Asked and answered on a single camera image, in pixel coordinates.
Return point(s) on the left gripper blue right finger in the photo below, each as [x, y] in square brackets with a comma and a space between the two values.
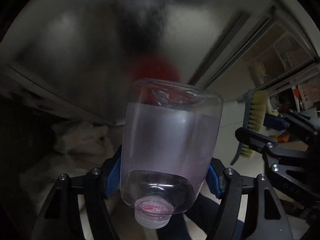
[215, 178]

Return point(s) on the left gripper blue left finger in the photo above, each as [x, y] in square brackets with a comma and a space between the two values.
[112, 168]

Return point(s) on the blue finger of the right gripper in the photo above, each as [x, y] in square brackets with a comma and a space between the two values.
[255, 142]
[275, 122]

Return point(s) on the white plastic bags pile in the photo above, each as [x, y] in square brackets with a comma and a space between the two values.
[86, 139]

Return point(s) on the clear plastic bottle purple label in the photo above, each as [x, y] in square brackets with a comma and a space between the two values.
[169, 139]

